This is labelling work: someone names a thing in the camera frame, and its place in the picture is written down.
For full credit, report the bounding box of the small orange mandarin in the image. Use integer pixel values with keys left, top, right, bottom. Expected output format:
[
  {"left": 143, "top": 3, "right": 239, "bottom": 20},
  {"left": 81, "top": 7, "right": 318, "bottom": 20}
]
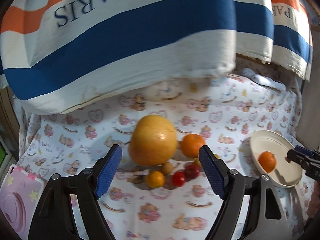
[{"left": 180, "top": 134, "right": 206, "bottom": 158}]

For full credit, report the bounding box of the yellow-orange tomato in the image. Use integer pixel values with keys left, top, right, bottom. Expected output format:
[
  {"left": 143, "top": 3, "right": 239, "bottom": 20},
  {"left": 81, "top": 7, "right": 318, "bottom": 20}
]
[
  {"left": 193, "top": 158, "right": 202, "bottom": 168},
  {"left": 145, "top": 171, "right": 165, "bottom": 189}
]

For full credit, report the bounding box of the cream round plate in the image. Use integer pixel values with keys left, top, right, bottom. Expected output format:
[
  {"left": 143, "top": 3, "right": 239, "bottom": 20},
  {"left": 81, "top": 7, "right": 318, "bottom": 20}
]
[{"left": 250, "top": 130, "right": 302, "bottom": 188}]

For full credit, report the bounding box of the person's right hand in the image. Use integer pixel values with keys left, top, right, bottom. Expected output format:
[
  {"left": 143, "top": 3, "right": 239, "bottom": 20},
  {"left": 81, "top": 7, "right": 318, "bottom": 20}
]
[{"left": 307, "top": 181, "right": 320, "bottom": 218}]

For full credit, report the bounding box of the pink tablet case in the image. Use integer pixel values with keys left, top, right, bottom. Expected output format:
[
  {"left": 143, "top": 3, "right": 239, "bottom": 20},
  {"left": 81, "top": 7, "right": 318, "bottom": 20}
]
[{"left": 1, "top": 164, "right": 44, "bottom": 239}]

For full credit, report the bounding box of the large striped Paris pillow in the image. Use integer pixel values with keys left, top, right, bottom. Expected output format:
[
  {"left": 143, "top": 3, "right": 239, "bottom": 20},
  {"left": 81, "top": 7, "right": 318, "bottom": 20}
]
[{"left": 1, "top": 0, "right": 236, "bottom": 115}]

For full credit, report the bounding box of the red cherry tomato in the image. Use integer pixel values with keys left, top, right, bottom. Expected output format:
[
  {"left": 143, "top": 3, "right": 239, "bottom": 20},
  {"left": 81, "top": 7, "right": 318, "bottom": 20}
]
[{"left": 171, "top": 171, "right": 185, "bottom": 187}]

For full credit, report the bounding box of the dark red small apple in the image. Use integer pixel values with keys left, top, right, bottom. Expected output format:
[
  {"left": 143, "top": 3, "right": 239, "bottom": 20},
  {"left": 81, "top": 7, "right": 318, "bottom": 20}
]
[{"left": 184, "top": 164, "right": 200, "bottom": 180}]

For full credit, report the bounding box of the large orange mandarin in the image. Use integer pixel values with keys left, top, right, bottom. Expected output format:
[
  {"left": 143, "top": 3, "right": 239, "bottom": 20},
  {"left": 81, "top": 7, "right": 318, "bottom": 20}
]
[{"left": 258, "top": 151, "right": 277, "bottom": 173}]

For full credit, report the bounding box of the tan longan fruit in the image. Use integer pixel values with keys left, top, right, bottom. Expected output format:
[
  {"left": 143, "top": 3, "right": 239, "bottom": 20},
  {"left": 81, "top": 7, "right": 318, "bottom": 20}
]
[{"left": 160, "top": 162, "right": 174, "bottom": 175}]

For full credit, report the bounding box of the large yellow apple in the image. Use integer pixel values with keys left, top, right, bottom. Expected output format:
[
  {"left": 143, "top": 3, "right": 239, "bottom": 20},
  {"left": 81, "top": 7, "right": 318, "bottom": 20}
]
[{"left": 128, "top": 115, "right": 177, "bottom": 166}]

